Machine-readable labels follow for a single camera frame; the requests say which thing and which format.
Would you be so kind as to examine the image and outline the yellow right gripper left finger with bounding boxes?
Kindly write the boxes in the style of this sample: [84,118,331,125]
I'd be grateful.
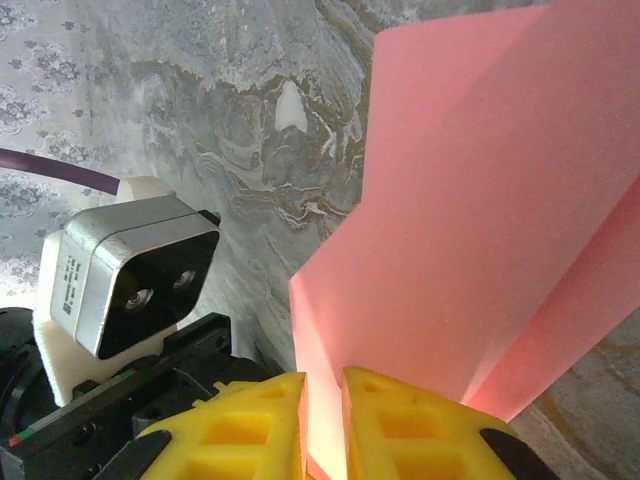
[102,370,307,480]

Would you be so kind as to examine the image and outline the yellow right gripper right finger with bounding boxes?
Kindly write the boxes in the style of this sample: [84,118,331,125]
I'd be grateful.
[342,366,556,480]

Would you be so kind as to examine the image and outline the pink paper sheet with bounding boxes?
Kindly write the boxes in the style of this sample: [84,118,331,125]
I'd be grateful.
[288,0,640,480]

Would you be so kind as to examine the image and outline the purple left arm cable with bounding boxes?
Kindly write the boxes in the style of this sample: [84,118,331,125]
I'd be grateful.
[0,148,122,197]

